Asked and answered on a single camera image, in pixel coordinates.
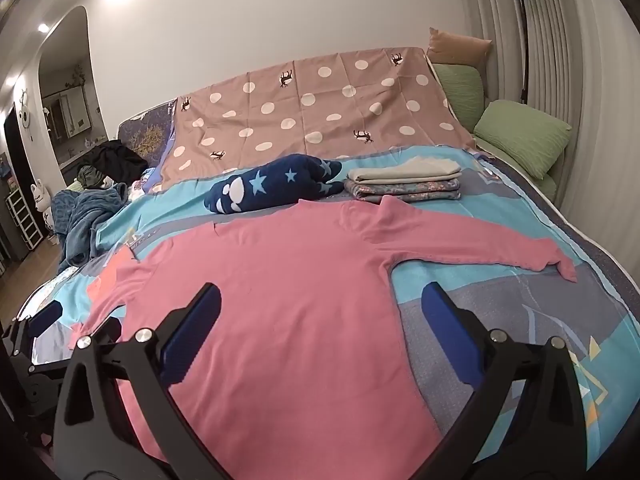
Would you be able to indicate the turquoise grey patterned bedsheet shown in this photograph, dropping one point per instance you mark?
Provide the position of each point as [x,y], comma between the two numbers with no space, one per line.
[500,310]

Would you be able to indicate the black clothes pile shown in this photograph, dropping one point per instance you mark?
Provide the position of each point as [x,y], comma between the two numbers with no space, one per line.
[117,160]

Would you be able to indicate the brown polka dot sheet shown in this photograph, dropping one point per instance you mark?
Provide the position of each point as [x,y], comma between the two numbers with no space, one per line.
[310,120]

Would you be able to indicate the olive green cloth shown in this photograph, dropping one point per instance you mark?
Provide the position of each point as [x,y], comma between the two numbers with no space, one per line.
[90,176]

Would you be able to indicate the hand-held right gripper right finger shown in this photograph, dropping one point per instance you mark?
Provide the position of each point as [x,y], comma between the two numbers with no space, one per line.
[450,332]

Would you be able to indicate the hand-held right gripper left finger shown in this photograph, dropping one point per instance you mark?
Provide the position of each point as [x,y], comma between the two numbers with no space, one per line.
[192,330]

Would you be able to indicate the beige folded cloth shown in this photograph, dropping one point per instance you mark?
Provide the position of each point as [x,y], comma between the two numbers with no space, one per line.
[405,170]

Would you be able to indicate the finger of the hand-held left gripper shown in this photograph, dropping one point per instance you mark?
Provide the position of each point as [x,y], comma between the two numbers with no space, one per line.
[46,319]
[109,331]

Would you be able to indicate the green bed sheet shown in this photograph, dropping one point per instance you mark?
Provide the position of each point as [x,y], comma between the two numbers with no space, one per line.
[542,182]

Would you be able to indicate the white ladder rack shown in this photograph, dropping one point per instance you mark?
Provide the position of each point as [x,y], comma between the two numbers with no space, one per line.
[22,220]

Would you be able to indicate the white wall cabinet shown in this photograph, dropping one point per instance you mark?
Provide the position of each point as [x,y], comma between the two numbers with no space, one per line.
[70,112]

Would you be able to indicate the pink long-sleeve shirt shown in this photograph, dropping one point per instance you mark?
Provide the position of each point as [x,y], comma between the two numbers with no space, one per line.
[290,290]

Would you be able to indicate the tan cushion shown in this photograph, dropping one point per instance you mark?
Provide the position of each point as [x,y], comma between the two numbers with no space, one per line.
[457,45]

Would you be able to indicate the white cat figure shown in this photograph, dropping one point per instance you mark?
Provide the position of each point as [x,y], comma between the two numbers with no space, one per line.
[42,197]

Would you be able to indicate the large green pillow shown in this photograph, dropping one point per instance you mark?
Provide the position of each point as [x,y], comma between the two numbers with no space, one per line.
[525,135]

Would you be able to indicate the navy star fleece blanket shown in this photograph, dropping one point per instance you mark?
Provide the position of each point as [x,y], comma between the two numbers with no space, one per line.
[270,185]

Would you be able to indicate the upright green pillow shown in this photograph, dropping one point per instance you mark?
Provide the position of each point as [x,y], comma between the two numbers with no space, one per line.
[462,92]

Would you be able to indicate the blue knitted blanket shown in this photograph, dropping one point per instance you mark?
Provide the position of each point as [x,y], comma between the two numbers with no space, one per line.
[85,220]

